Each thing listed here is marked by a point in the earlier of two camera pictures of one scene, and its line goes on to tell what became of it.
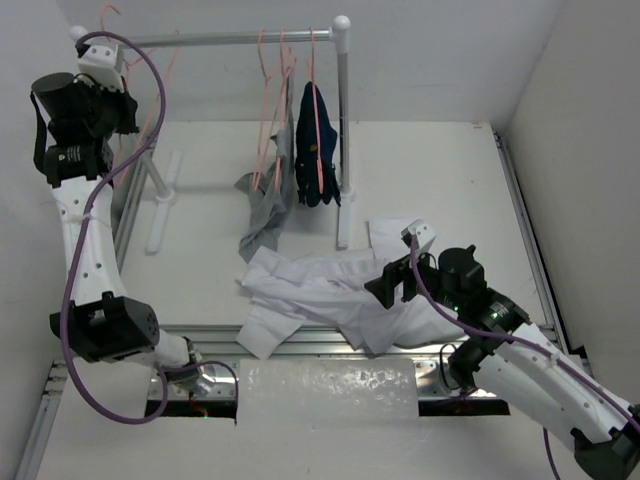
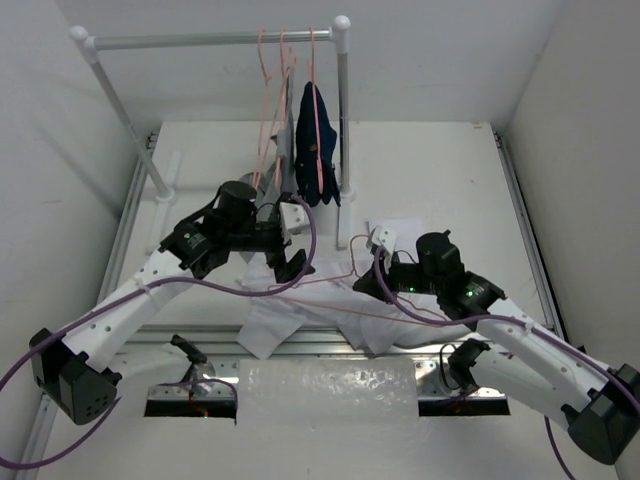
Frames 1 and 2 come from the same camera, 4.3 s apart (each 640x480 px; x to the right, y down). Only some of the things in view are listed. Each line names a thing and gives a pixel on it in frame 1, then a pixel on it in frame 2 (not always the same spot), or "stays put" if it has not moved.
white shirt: x=327 y=291 stays put
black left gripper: x=126 y=111 to x=279 y=248
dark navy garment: x=307 y=178 stays put
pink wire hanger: x=166 y=48 to x=422 y=307
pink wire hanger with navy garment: x=319 y=165 stays put
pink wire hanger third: x=284 y=79 stays put
